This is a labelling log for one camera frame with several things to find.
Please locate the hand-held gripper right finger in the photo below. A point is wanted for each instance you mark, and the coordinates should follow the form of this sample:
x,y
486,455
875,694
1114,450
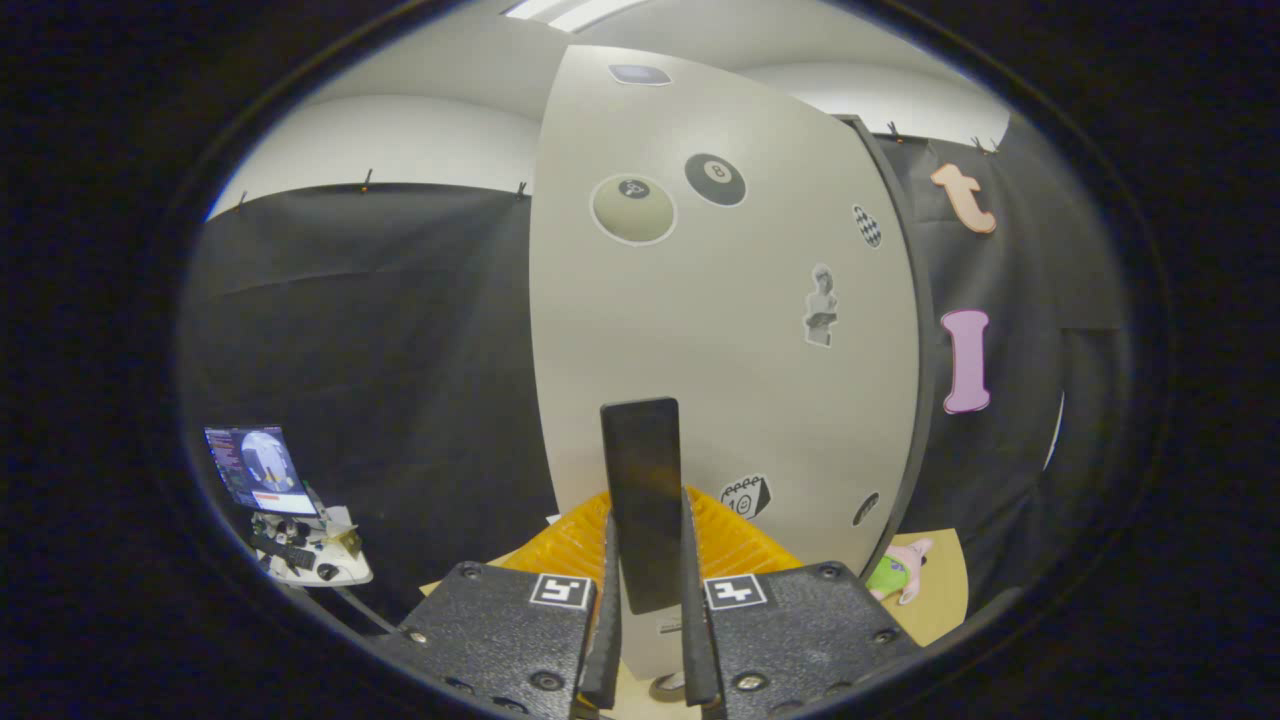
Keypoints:
x,y
695,650

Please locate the white shoe cabinet door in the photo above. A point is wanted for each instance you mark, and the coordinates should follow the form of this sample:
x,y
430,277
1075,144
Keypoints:
x,y
700,300

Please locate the white side table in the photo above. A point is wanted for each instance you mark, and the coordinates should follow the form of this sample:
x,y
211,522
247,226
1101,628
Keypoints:
x,y
350,575

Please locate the grey shoe cabinet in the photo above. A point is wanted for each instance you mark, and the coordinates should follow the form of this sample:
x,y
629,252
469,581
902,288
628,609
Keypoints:
x,y
926,350

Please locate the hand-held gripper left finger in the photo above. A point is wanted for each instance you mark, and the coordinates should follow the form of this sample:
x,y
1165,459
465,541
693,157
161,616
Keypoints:
x,y
606,640

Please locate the green and pink plush toy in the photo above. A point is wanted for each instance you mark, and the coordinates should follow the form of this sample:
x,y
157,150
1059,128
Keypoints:
x,y
885,575

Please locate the large ceiling light panel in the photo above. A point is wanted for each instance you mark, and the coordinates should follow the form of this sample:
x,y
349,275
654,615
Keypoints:
x,y
570,12

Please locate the black backdrop cloth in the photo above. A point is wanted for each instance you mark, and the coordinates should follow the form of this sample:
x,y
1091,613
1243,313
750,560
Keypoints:
x,y
380,350

